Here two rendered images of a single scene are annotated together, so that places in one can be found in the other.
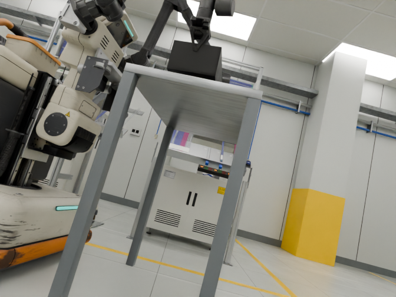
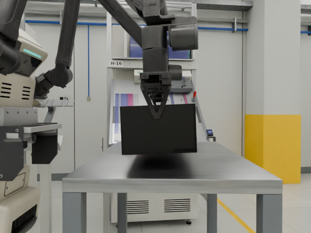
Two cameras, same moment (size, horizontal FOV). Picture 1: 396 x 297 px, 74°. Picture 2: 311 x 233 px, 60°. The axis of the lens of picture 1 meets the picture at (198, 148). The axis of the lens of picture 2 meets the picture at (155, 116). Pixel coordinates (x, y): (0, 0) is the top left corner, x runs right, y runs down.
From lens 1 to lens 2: 57 cm
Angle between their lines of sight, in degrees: 12
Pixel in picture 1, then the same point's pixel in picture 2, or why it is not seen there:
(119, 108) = not seen: outside the picture
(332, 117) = (274, 31)
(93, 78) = (10, 159)
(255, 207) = not seen: hidden behind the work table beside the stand
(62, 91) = not seen: outside the picture
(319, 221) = (279, 144)
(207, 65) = (181, 137)
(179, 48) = (131, 118)
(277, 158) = (223, 87)
